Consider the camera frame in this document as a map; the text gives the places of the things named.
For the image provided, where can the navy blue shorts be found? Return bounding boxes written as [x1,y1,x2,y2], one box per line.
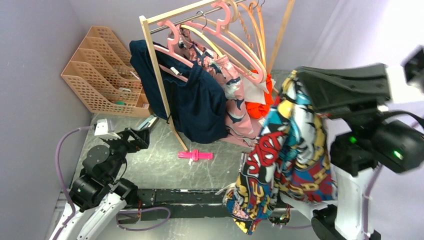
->
[129,39,228,144]

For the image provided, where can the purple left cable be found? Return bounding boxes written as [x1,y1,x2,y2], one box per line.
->
[54,125,97,240]

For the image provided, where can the orange cloth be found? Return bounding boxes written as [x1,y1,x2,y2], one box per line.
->
[240,74,276,119]

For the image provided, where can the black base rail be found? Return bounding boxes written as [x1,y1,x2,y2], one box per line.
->
[124,188,230,219]

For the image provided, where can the comic print shorts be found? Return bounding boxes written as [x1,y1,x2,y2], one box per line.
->
[223,70,335,235]

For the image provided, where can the pink patterned shorts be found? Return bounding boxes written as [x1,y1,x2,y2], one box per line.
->
[175,25,258,147]

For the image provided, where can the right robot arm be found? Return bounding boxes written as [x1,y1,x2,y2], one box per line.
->
[296,63,424,240]

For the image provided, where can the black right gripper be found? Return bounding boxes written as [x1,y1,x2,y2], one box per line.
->
[294,60,392,138]

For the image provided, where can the pink plastic hanger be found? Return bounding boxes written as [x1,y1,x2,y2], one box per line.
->
[153,19,194,83]
[190,0,267,84]

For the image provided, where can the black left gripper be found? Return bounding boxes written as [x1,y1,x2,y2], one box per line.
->
[102,125,150,180]

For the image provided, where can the peach plastic file organizer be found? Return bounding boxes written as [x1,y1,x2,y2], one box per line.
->
[61,26,152,118]

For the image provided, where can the wooden clothes rack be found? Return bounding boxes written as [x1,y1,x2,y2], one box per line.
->
[139,0,296,153]

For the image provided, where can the light blue stapler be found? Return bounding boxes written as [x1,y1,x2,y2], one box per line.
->
[138,114,159,130]

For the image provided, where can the pink plastic clip tool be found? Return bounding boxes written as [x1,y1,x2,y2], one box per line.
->
[177,149,214,162]

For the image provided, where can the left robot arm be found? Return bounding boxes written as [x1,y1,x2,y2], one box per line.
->
[50,127,151,240]

